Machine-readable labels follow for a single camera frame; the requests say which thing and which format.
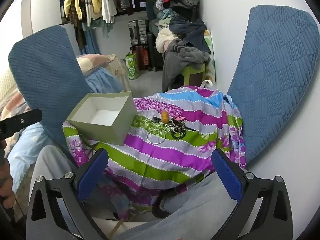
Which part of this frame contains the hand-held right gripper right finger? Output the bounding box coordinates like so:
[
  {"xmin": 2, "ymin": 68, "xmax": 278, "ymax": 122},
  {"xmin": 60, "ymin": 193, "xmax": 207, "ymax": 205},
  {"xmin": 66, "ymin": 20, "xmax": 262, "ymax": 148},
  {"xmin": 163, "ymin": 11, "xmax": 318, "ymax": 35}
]
[{"xmin": 211, "ymin": 148, "xmax": 293, "ymax": 240}]

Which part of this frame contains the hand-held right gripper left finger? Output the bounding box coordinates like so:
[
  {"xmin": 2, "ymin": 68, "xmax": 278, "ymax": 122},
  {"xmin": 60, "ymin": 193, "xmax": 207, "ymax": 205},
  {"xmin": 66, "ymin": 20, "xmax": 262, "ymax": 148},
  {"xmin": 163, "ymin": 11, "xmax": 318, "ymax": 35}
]
[{"xmin": 26, "ymin": 148, "xmax": 109, "ymax": 240}]

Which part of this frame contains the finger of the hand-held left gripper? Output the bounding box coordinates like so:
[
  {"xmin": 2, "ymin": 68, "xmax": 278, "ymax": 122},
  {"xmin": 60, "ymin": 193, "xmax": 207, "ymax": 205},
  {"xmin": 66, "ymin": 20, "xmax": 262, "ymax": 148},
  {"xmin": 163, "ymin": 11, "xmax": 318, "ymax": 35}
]
[{"xmin": 0, "ymin": 108, "xmax": 43, "ymax": 141}]

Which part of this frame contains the green cardboard box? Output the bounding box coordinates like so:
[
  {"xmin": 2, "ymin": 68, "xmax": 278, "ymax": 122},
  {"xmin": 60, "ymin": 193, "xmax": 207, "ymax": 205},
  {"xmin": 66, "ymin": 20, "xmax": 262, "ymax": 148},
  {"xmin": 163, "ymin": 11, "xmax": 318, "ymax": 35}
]
[{"xmin": 65, "ymin": 91, "xmax": 137, "ymax": 146}]

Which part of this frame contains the silver bangle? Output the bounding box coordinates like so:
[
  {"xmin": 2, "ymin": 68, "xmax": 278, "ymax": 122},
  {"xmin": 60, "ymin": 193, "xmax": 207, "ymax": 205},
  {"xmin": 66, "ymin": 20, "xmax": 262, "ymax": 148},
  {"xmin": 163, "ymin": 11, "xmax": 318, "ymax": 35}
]
[{"xmin": 146, "ymin": 129, "xmax": 166, "ymax": 145}]

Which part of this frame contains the dark round bracelet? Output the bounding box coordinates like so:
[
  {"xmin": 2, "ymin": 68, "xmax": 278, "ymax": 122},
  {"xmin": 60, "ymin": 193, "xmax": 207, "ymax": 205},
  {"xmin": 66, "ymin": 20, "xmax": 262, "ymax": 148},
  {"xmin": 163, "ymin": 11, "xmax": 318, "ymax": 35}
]
[{"xmin": 171, "ymin": 129, "xmax": 187, "ymax": 139}]

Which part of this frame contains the black-and-white patterned bracelet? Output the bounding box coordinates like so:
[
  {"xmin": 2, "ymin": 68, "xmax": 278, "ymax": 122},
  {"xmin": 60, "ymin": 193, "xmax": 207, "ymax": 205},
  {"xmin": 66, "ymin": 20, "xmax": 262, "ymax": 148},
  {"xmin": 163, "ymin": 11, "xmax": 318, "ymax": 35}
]
[{"xmin": 170, "ymin": 120, "xmax": 186, "ymax": 132}]

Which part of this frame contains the person's left hand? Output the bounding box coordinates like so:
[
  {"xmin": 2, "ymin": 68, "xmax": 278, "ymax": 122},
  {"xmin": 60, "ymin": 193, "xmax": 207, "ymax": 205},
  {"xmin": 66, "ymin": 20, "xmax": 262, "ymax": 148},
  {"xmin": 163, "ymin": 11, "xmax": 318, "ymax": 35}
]
[{"xmin": 0, "ymin": 139, "xmax": 16, "ymax": 207}]

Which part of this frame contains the pale blue blanket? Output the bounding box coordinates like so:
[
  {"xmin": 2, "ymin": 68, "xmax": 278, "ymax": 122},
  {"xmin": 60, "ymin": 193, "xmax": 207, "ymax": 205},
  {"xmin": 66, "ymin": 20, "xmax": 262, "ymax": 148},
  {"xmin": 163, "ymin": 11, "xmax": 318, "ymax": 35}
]
[{"xmin": 5, "ymin": 124, "xmax": 56, "ymax": 193}]

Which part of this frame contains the cream textured blanket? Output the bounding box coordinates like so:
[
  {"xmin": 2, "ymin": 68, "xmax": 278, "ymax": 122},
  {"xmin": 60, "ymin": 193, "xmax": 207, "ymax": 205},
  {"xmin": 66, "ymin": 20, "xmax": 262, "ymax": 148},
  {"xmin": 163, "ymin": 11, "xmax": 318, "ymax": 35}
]
[{"xmin": 0, "ymin": 67, "xmax": 21, "ymax": 117}]

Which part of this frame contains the person's right leg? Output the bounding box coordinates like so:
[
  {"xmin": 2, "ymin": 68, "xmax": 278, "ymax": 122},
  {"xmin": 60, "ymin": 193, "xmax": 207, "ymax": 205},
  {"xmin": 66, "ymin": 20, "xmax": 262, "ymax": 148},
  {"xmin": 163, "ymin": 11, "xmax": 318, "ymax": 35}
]
[{"xmin": 117, "ymin": 171, "xmax": 250, "ymax": 240}]

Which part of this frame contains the blue quilted cushion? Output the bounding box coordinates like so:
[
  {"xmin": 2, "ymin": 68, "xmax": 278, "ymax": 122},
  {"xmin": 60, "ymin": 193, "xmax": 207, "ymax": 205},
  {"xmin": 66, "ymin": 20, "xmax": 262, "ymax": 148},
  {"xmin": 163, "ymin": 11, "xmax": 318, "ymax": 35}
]
[
  {"xmin": 226, "ymin": 5, "xmax": 319, "ymax": 167},
  {"xmin": 7, "ymin": 25, "xmax": 92, "ymax": 155}
]

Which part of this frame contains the colourful striped floral cloth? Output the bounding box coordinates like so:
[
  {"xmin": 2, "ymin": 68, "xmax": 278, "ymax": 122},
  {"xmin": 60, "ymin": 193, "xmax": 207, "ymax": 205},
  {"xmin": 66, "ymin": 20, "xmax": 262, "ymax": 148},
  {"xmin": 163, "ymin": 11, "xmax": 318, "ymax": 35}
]
[{"xmin": 62, "ymin": 85, "xmax": 247, "ymax": 220}]

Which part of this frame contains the pink and cream pillow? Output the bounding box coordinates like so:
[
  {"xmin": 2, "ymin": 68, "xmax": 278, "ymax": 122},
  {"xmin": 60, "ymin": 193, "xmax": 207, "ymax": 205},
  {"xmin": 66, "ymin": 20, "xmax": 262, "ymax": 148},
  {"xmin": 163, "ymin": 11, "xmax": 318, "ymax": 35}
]
[{"xmin": 76, "ymin": 54, "xmax": 117, "ymax": 77}]

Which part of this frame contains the light blue bed sheet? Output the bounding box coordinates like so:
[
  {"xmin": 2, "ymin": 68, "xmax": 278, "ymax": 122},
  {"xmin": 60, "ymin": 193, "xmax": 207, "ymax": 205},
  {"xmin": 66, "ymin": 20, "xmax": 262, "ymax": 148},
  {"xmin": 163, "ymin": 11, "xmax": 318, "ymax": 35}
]
[{"xmin": 85, "ymin": 68, "xmax": 125, "ymax": 93}]

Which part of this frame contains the cream patterned bedding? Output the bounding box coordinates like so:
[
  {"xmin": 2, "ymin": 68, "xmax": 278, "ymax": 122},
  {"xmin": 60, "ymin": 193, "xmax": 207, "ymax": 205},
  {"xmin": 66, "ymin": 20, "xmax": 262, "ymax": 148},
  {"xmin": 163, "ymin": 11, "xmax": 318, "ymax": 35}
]
[{"xmin": 106, "ymin": 57, "xmax": 132, "ymax": 93}]

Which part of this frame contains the green stool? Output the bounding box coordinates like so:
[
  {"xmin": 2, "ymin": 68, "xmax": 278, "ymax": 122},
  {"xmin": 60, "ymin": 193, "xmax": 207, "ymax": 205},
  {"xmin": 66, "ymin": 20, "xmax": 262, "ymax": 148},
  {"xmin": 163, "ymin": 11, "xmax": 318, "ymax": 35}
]
[{"xmin": 180, "ymin": 62, "xmax": 207, "ymax": 86}]

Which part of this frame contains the green shopping bag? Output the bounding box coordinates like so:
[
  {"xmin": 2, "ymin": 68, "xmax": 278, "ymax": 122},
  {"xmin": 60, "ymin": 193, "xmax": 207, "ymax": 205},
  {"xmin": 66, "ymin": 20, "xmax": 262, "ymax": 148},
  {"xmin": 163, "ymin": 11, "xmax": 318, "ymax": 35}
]
[{"xmin": 125, "ymin": 52, "xmax": 139, "ymax": 80}]

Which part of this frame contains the white cabinet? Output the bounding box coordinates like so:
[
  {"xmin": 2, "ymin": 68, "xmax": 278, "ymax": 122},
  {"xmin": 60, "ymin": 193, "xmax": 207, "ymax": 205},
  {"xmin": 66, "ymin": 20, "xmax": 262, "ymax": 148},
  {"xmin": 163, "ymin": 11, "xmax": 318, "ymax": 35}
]
[{"xmin": 21, "ymin": 0, "xmax": 65, "ymax": 39}]

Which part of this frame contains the floral folded mat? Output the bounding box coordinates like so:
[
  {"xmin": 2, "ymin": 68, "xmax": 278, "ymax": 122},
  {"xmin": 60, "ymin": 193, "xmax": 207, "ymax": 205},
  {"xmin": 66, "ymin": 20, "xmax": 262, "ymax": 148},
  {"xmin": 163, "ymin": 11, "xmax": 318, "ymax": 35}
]
[{"xmin": 204, "ymin": 29, "xmax": 217, "ymax": 88}]

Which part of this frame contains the orange suitcase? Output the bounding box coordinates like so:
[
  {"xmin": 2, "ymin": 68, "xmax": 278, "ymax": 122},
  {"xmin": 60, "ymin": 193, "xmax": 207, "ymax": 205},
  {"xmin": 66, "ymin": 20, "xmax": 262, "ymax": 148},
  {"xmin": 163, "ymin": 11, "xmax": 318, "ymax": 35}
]
[{"xmin": 131, "ymin": 45, "xmax": 150, "ymax": 71}]

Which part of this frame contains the black suitcase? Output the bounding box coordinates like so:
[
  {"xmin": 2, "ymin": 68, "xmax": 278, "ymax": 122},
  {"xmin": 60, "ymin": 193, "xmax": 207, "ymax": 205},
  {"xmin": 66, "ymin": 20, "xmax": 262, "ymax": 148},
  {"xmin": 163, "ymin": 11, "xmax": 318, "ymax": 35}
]
[{"xmin": 146, "ymin": 32, "xmax": 165, "ymax": 72}]

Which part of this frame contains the grey hard-shell suitcase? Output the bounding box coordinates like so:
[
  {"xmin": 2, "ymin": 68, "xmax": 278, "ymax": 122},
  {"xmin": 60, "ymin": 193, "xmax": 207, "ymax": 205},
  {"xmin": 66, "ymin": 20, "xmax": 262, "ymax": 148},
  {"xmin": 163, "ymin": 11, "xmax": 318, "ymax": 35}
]
[{"xmin": 128, "ymin": 19, "xmax": 148, "ymax": 47}]

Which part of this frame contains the dark navy garment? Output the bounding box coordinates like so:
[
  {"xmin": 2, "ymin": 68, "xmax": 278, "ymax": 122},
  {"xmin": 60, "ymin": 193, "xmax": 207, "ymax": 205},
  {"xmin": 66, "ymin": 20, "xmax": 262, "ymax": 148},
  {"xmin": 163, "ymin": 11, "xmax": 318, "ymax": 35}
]
[{"xmin": 169, "ymin": 19, "xmax": 212, "ymax": 53}]

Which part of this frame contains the cream padded jacket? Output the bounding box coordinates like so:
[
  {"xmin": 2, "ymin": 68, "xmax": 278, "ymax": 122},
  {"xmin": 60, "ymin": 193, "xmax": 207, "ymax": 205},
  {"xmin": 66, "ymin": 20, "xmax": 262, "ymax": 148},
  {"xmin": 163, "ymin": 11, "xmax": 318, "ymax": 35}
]
[{"xmin": 155, "ymin": 26, "xmax": 176, "ymax": 53}]

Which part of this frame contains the teal cloth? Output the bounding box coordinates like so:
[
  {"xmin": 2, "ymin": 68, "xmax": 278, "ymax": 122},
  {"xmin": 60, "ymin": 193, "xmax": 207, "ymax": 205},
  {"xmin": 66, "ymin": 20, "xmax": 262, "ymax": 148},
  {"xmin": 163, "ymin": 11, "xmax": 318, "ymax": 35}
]
[{"xmin": 157, "ymin": 8, "xmax": 181, "ymax": 27}]

